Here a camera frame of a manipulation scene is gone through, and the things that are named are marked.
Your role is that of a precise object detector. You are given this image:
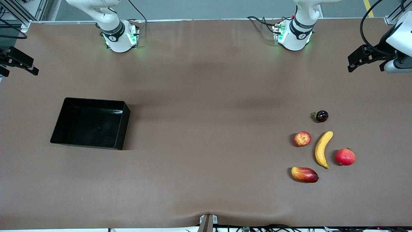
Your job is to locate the black plastic box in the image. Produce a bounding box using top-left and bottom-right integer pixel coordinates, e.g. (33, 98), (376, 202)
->
(50, 97), (131, 150)

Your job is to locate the red yellow apple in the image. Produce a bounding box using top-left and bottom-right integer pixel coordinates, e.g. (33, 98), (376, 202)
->
(294, 131), (312, 147)

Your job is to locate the yellow banana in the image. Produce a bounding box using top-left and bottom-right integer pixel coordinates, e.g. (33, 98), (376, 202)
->
(315, 131), (334, 169)

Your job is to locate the yellow floor tape strip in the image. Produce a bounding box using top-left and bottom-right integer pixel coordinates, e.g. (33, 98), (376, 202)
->
(363, 0), (376, 18)

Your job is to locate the red pomegranate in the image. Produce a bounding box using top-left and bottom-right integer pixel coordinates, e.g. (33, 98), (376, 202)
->
(335, 148), (356, 166)

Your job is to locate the red yellow mango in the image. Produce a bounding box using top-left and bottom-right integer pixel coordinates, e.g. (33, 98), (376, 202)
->
(291, 167), (319, 183)

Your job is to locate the brown table cover sheet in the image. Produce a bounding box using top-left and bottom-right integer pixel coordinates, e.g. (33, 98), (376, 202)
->
(0, 18), (412, 230)

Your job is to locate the metal table edge clamp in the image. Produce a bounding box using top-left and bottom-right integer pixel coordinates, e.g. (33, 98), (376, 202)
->
(197, 214), (219, 232)

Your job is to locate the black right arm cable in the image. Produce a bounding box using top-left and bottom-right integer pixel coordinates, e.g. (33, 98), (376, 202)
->
(0, 18), (28, 40)

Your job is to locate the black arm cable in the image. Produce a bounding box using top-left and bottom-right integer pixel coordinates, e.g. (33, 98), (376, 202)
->
(0, 18), (28, 40)
(360, 0), (409, 55)

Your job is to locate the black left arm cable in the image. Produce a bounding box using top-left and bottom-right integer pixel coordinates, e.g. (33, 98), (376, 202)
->
(360, 0), (409, 55)

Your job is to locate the aluminium frame profile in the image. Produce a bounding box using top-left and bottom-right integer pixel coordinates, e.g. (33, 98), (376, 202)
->
(385, 0), (412, 25)
(0, 0), (49, 33)

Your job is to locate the black base cable bunch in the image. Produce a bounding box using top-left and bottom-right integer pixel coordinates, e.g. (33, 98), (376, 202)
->
(247, 15), (277, 34)

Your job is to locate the thin black base cable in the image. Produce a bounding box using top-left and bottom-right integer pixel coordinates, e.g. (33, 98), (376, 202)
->
(127, 0), (147, 34)

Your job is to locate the silver table edge rail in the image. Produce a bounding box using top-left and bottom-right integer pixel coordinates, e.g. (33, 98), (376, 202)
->
(31, 18), (387, 24)

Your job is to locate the black cable bundle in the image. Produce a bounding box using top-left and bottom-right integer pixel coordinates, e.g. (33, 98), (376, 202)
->
(185, 224), (412, 232)

